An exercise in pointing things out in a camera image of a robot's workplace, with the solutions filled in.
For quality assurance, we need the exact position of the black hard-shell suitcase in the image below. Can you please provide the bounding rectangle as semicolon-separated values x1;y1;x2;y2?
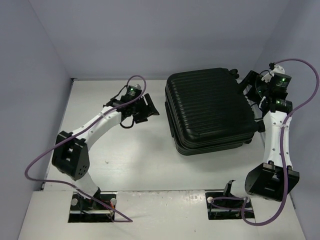
164;67;258;156

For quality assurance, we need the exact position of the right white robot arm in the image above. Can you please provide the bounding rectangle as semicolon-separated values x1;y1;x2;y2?
237;63;300;202

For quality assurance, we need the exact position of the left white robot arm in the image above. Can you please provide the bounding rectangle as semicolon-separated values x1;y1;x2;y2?
51;84;159;210

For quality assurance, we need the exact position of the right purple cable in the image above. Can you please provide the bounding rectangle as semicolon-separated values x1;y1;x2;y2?
209;58;320;226

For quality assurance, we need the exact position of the purple cable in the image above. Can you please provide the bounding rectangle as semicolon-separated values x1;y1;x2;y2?
209;58;320;226
24;74;148;223

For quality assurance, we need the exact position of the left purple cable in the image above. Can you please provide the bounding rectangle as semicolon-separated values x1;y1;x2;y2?
24;74;148;223

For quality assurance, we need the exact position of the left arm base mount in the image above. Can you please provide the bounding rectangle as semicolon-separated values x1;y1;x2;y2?
68;192;115;223

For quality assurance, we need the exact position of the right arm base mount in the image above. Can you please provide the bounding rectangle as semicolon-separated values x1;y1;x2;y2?
205;191;244;221

